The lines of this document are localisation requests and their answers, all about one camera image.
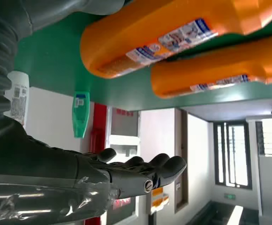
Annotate teal plastic bottle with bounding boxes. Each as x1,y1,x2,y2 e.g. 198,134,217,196
72,90,91,139

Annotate white bottle with QR label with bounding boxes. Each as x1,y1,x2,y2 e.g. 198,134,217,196
4,70,30,127

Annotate orange detergent bottle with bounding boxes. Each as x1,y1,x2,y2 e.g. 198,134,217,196
150,37,272,99

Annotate red fire cabinet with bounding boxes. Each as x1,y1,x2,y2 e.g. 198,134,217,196
85,103,108,225

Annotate green table mat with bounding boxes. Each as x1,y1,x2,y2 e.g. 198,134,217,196
14,0,272,113

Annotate dark framed door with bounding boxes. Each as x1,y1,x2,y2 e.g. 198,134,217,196
174,108,189,214

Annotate dark framed window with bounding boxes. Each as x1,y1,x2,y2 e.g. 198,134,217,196
213,122,253,190

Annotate window with blinds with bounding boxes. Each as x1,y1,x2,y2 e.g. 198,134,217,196
255,120,272,157

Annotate orange wall sign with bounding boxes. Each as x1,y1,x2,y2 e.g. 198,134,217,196
150,187,170,216

